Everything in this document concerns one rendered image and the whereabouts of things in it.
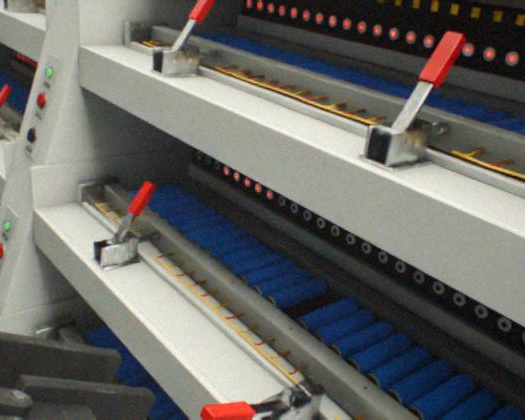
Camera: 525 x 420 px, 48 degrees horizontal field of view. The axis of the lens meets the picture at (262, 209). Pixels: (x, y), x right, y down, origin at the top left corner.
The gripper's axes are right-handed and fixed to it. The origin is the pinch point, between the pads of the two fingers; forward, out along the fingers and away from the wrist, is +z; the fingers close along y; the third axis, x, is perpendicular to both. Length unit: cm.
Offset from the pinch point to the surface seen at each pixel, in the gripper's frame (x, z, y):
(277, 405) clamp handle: 0.4, 16.0, 0.0
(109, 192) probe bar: 3.3, 21.7, -38.8
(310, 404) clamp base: 1.3, 18.0, 0.9
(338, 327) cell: 5.3, 25.5, -4.8
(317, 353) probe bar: 3.5, 21.4, -2.7
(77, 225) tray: -1.0, 18.2, -36.0
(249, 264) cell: 5.3, 25.5, -17.0
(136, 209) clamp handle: 4.8, 17.2, -26.1
